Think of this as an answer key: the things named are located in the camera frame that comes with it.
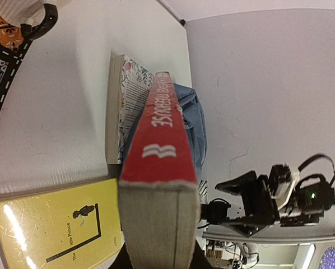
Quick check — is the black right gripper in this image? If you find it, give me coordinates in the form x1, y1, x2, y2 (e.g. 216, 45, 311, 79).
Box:
215, 170, 335, 238

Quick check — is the red floral book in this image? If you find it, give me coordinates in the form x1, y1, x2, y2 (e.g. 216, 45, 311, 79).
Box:
118, 72, 200, 268

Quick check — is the blue grey backpack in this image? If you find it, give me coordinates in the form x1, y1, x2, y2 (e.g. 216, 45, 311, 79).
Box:
174, 84, 207, 181

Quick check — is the yellow book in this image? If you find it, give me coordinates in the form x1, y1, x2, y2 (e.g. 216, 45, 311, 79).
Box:
0, 179, 122, 268

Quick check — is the white floral notebook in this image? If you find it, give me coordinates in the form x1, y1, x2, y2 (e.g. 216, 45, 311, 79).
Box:
105, 54, 154, 164

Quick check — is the white ribbed mug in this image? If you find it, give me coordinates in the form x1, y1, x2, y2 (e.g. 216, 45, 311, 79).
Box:
0, 0, 58, 41

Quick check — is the patterned patchwork placemat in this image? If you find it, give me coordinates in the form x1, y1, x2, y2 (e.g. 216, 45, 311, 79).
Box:
0, 16, 32, 111

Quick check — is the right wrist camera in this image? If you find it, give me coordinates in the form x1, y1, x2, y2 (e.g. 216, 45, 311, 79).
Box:
268, 164, 300, 210

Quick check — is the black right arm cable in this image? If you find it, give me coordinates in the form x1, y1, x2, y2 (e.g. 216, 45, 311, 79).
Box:
297, 152, 335, 187

